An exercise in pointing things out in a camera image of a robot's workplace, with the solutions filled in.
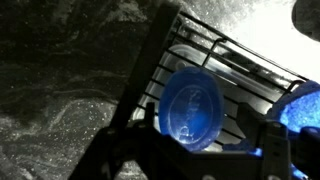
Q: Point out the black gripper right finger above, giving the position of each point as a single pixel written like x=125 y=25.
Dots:
x=280 y=149

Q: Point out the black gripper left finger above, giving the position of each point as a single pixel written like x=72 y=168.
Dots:
x=159 y=157

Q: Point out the blue oval soap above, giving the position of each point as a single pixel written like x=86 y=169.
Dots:
x=191 y=108

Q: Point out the blue sponge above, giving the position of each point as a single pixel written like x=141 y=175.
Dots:
x=298 y=109

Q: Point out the black wire dish rack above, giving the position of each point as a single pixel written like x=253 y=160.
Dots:
x=178 y=40

